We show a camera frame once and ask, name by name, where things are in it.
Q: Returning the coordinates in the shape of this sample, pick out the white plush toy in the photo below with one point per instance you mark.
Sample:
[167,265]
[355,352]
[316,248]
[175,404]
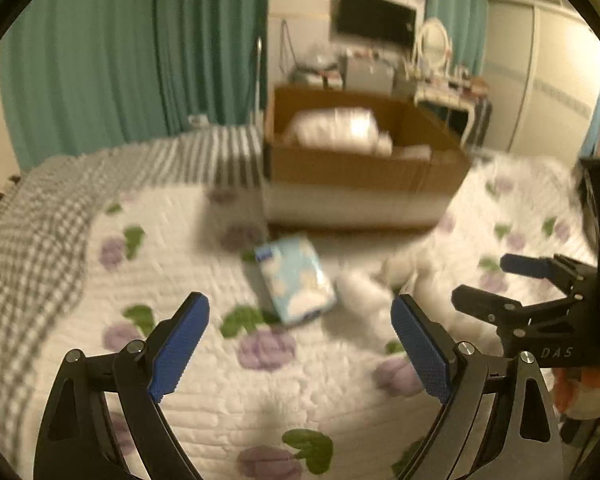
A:
[380,295]

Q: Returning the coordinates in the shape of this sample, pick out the white floral quilt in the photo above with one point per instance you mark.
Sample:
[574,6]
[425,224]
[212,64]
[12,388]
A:
[280,380]

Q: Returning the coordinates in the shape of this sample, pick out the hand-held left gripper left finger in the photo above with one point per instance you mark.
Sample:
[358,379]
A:
[180,347]

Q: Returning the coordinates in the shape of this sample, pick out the narrow green curtain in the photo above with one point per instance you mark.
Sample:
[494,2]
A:
[455,5]

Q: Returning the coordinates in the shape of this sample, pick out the black wall television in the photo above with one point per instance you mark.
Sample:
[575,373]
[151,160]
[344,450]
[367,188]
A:
[372,20]

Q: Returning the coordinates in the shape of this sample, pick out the cream wardrobe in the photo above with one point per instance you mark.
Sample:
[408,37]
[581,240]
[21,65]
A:
[540,80]

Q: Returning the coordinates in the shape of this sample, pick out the grey small cabinet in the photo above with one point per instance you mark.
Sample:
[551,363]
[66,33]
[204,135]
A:
[369,74]

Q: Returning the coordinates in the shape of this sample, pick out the light blue tissue pack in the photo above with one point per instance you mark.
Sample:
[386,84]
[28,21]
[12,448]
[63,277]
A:
[296,280]

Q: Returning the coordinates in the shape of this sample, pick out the white plastic bag in box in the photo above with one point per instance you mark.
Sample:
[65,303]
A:
[337,127]

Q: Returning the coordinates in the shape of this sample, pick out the grey checked blanket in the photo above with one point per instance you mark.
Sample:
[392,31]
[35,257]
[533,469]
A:
[35,220]

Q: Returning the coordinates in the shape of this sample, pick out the white dressing table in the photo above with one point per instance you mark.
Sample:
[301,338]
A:
[445,97]

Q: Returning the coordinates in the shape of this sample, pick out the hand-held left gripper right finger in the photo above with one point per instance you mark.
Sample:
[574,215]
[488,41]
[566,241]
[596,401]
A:
[422,352]

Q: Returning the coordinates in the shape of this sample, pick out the wide green curtain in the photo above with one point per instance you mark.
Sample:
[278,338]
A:
[120,55]

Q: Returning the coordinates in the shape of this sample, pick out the brown cardboard box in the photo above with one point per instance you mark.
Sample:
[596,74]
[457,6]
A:
[360,182]

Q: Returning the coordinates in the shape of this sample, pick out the white oval vanity mirror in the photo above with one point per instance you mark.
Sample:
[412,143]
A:
[434,42]

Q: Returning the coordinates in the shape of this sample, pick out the metal pole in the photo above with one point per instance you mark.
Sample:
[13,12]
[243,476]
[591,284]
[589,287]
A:
[258,80]

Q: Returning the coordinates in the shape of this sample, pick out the person's right hand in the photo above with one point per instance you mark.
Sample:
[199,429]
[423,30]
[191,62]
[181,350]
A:
[582,395]

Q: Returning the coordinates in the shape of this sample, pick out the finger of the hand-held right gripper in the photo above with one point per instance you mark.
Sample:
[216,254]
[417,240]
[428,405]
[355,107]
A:
[525,265]
[485,306]

